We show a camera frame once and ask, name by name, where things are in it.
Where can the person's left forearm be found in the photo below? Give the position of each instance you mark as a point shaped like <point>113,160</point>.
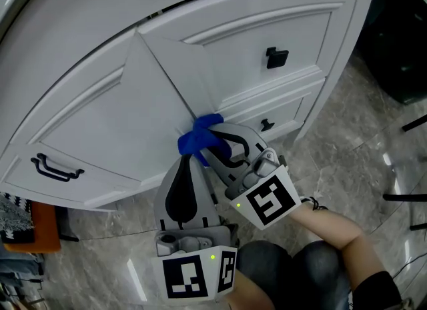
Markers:
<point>250,292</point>

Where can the person's black shirt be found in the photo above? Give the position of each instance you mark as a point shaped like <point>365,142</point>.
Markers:
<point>377,292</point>

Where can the white cabinet door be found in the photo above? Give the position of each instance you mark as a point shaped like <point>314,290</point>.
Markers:
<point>50,195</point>
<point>240,68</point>
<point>100,128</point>

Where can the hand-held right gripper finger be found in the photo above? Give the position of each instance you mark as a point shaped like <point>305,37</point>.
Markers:
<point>221,172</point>
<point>257,142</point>

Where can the blue cloth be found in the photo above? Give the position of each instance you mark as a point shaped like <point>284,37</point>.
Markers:
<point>197,138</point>

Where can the black white patterned pillow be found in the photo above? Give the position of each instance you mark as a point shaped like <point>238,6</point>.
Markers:
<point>15,218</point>

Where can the white round table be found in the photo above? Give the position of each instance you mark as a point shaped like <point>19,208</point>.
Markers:
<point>393,52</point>

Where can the person's legs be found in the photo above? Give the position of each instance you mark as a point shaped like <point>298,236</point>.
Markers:
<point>293,275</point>

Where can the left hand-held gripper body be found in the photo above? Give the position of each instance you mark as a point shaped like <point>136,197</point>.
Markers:
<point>187,278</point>

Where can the person's right forearm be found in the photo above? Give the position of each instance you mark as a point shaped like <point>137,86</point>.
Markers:
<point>343,235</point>

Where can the grey chair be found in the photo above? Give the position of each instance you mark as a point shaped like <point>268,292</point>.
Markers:
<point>403,197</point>

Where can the white vanity cabinet with sink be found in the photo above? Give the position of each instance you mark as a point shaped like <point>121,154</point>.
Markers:
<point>83,35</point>

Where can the small white drawer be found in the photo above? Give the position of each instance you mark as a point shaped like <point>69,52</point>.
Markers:
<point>287,112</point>

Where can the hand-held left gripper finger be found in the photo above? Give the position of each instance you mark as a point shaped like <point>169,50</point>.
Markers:
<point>208,212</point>
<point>160,215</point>

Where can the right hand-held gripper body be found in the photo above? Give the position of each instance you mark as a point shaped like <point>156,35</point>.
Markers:
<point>270,202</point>

